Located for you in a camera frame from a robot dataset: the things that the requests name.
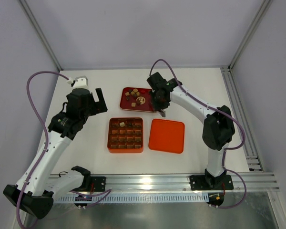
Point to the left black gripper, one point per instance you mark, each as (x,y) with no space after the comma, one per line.
(95,105)

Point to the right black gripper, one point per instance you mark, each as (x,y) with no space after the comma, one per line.
(158,105)

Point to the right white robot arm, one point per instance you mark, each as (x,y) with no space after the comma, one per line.
(217,128)

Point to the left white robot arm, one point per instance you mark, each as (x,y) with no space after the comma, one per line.
(33,193)

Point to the orange compartment chocolate box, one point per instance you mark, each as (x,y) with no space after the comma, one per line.
(125,140)

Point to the orange box lid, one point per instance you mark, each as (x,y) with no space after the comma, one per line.
(167,136)

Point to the dark red metal tray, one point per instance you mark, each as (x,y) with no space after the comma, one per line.
(143,102)

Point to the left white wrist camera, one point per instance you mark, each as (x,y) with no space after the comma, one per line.
(79,83)

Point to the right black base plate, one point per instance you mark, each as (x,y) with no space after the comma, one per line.
(204,183)

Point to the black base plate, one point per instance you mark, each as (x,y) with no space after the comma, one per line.
(204,183)
(97,184)

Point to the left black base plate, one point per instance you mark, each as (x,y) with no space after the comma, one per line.
(97,184)

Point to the white slotted cable duct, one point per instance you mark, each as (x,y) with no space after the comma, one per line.
(130,198)

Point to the right aluminium frame rail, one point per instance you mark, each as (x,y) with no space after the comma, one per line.
(250,148)

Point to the aluminium front rail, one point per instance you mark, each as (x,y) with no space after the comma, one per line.
(255,181)

